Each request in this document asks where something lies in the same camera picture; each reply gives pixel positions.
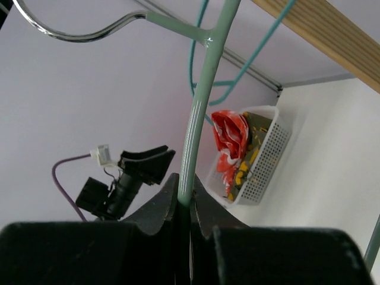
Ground white plastic basket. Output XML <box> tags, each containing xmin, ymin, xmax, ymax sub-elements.
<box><xmin>205</xmin><ymin>106</ymin><xmax>291</xmax><ymax>208</ymax></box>

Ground wooden clothes rack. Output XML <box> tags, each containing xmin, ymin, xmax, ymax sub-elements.
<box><xmin>254</xmin><ymin>1</ymin><xmax>379</xmax><ymax>93</ymax></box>

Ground red white trousers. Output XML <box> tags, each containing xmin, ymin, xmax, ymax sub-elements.
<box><xmin>211</xmin><ymin>110</ymin><xmax>249</xmax><ymax>194</ymax></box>

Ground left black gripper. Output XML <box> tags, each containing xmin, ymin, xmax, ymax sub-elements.
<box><xmin>108</xmin><ymin>145</ymin><xmax>176</xmax><ymax>220</ymax></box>

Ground teal plastic hanger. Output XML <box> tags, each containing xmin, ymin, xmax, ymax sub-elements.
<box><xmin>188</xmin><ymin>0</ymin><xmax>296</xmax><ymax>106</ymax></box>

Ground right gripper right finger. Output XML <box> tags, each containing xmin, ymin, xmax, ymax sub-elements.
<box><xmin>190</xmin><ymin>179</ymin><xmax>373</xmax><ymax>284</ymax></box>

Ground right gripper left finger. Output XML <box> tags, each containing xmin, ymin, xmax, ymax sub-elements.
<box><xmin>1</xmin><ymin>173</ymin><xmax>179</xmax><ymax>284</ymax></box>

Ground camouflage trousers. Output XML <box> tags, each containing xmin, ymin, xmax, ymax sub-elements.
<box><xmin>227</xmin><ymin>112</ymin><xmax>272</xmax><ymax>201</ymax></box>

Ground mint green hanger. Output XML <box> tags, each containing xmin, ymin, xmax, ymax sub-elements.
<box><xmin>13</xmin><ymin>1</ymin><xmax>240</xmax><ymax>208</ymax></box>

